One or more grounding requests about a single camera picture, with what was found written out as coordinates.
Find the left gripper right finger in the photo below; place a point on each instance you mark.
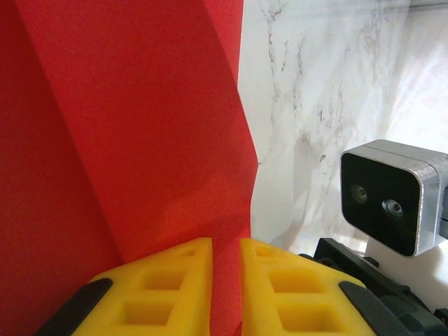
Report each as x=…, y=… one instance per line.
x=259, y=301

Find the red paper sheet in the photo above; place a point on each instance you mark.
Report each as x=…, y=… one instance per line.
x=122, y=122

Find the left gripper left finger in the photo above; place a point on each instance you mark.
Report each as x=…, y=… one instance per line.
x=196, y=280

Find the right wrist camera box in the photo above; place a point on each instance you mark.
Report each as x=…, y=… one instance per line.
x=378, y=199

